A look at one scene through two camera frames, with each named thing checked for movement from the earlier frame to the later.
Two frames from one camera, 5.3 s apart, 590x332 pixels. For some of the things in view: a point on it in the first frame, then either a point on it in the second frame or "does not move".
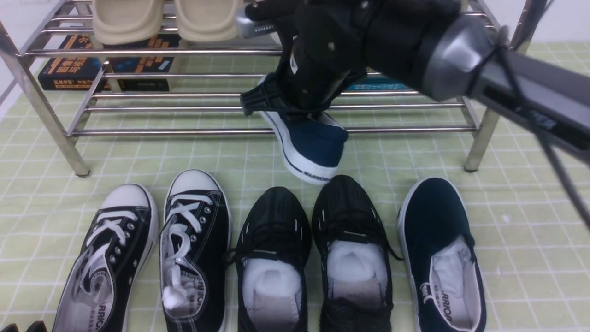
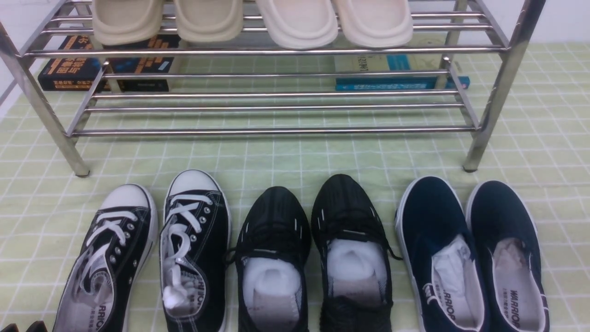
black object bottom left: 38,326 does not move
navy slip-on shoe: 313,144 -> 503,225
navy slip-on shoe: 445,275 does not move
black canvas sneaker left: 120,245 does not move
